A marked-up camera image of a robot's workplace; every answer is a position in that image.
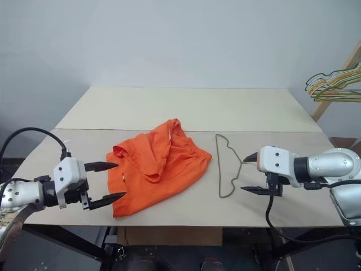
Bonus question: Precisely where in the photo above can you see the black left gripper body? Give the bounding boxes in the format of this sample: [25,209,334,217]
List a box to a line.
[64,180,93,212]

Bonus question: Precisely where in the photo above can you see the wooden clothes rack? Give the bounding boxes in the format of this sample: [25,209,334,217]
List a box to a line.
[310,39,361,123]

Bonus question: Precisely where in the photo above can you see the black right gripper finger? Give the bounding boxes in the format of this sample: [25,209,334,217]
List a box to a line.
[240,185,272,196]
[243,151,261,164]

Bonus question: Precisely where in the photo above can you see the bunch of wire hangers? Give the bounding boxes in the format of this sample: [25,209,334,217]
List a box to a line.
[308,65,361,97]

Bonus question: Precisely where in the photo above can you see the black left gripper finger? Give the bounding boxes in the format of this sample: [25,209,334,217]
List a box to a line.
[83,161,118,173]
[89,192,127,211]

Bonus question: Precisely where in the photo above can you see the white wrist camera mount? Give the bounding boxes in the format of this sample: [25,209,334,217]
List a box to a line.
[257,145,301,189]
[52,156,88,209]

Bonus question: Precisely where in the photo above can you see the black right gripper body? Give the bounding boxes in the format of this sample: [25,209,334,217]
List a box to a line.
[264,172,284,198]

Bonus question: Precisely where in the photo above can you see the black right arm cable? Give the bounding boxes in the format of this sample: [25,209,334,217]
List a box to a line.
[265,172,361,243]

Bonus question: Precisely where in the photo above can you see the orange shorts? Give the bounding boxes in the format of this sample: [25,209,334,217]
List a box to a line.
[106,119,213,218]

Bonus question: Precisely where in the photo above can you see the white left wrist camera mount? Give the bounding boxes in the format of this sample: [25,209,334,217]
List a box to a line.
[52,156,88,209]

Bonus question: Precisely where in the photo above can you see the olive green wire hanger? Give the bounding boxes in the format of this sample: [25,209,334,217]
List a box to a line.
[214,133,259,199]

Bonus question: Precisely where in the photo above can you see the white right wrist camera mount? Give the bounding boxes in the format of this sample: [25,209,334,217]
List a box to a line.
[257,145,301,189]

